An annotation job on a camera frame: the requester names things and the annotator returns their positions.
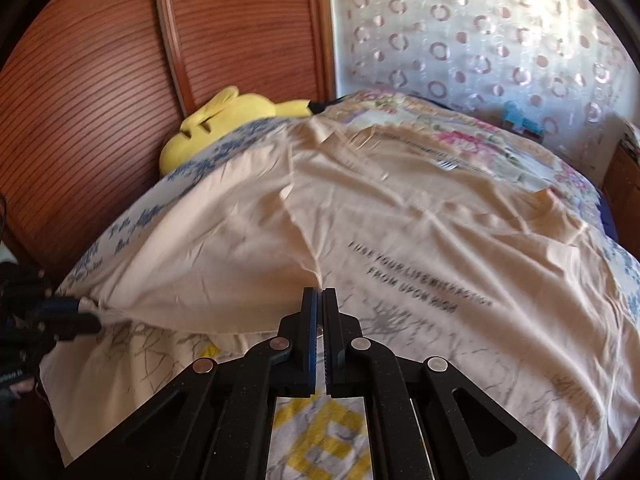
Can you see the yellow plush toy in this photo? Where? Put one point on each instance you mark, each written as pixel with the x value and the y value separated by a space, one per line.
pixel 215 120

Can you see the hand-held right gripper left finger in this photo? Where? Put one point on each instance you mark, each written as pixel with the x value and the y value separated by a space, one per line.
pixel 311 340

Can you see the blue floral bedsheet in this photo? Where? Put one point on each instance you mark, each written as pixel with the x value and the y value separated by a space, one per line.
pixel 150 215

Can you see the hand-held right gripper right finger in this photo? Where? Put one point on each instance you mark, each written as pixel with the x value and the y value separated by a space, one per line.
pixel 329 340

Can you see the wooden side cabinet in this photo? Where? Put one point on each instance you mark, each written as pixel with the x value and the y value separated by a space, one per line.
pixel 622 180

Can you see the sheer curtain with circles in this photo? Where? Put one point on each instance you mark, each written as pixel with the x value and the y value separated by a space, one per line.
pixel 450 20

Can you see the wooden headboard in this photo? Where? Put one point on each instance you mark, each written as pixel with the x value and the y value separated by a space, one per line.
pixel 100 85

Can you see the teal box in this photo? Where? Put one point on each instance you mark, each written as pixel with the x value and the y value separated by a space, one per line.
pixel 520 120

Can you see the navy blue blanket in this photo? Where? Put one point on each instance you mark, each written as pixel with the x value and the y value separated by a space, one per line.
pixel 609 215

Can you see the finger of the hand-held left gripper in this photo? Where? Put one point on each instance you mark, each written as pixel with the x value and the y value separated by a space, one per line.
pixel 70 317

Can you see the marble sheet with yellow print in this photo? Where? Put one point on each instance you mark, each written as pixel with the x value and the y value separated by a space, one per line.
pixel 320 440

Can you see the beige printed t-shirt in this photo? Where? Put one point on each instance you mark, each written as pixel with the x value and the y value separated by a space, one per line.
pixel 400 220

